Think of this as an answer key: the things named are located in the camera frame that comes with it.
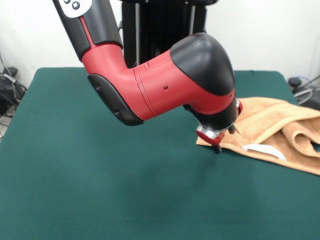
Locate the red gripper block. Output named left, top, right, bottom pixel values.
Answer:
left=195, top=99, right=244, bottom=155

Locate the tan terry towel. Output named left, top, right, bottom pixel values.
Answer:
left=196, top=96, right=320, bottom=177

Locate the black round device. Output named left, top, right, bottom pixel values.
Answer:
left=287, top=77, right=305, bottom=88

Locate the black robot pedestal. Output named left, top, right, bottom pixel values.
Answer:
left=117, top=0, right=209, bottom=69

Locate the dark green table cloth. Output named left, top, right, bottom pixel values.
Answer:
left=0, top=66, right=320, bottom=240

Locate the black cable bundle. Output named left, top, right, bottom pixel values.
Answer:
left=0, top=66, right=28, bottom=118

